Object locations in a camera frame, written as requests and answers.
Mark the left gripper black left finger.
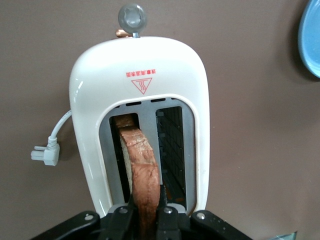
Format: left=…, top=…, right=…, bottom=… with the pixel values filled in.
left=31, top=193, right=138, bottom=240

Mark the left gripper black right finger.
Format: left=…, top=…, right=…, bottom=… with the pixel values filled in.
left=156, top=186, right=253, bottom=240

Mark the brown bread slice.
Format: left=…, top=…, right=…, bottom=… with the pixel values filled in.
left=114, top=113, right=161, bottom=240

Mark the blue plate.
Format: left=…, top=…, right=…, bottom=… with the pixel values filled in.
left=297, top=0, right=320, bottom=80

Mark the brown table cloth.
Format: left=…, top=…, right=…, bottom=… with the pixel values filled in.
left=0, top=0, right=320, bottom=240

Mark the white toaster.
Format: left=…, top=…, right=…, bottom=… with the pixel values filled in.
left=69, top=2, right=210, bottom=218

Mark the white toaster power cord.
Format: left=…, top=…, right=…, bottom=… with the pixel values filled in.
left=30, top=109, right=73, bottom=166

